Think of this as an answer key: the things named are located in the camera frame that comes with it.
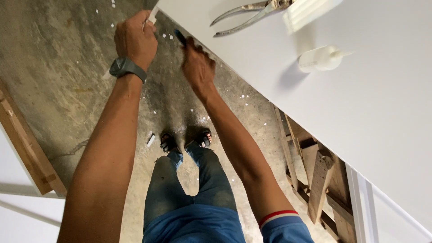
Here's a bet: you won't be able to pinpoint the person's right hand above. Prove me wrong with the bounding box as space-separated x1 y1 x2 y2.
181 36 216 98

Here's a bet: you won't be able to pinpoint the person's left hand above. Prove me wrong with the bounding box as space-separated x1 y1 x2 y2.
114 10 158 72

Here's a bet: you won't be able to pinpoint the blue-handled trimming tool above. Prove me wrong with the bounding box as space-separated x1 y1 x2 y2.
174 29 187 47

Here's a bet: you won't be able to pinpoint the white edge banding strip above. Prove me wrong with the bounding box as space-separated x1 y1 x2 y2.
147 6 160 25

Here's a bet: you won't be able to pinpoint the metal pincers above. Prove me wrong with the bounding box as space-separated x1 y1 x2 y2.
209 0 297 38

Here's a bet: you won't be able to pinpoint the grey wrist watch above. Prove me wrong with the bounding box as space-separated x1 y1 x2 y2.
109 56 148 84

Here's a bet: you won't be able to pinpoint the black sandal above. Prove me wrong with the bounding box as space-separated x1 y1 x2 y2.
159 132 180 153
195 130 213 148

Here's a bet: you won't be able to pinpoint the white translucent plastic box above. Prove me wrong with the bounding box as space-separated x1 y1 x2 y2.
283 0 345 35

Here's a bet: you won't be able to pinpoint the white glue bottle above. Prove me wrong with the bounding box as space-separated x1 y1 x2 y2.
298 45 355 73

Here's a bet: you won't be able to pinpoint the blue jeans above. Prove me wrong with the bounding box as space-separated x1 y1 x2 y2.
143 141 239 234

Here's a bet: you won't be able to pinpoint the large white laminated board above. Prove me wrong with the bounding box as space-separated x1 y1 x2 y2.
156 0 432 233

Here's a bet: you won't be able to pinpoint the wooden trestle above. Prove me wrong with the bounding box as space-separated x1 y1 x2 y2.
273 105 359 243

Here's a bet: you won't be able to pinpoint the blue shirt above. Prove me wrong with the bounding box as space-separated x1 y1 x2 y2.
142 202 315 243

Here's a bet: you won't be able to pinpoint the wood-framed white panel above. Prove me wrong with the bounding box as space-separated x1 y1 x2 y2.
0 78 68 243

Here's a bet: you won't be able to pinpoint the white trim rail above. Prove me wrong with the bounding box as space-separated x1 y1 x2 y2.
345 164 381 243

